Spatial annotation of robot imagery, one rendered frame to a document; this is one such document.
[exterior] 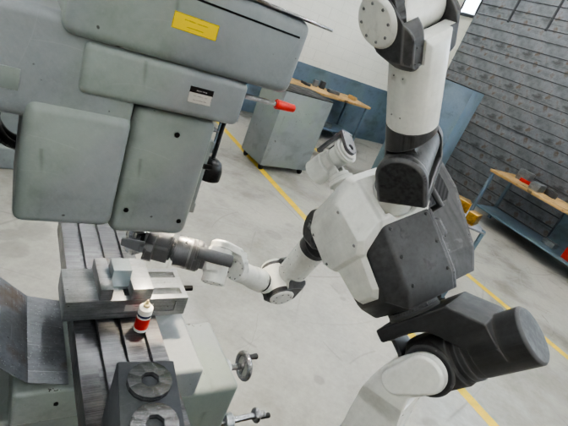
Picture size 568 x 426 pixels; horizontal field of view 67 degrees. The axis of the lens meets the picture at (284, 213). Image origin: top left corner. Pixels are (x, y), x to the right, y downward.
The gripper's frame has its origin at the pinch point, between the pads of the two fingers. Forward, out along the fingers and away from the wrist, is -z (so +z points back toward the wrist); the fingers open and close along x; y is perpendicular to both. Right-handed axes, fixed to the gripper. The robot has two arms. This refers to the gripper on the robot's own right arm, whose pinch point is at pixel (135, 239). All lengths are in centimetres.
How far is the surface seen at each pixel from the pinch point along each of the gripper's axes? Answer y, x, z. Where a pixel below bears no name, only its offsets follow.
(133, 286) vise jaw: 16.4, -1.5, 2.5
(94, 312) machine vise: 24.3, 3.8, -5.6
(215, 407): 57, 0, 38
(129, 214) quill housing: -13.6, 11.6, -1.1
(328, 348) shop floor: 124, -123, 128
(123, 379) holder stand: 8.7, 37.6, 9.0
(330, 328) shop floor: 124, -146, 134
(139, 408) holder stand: 7.5, 44.6, 13.7
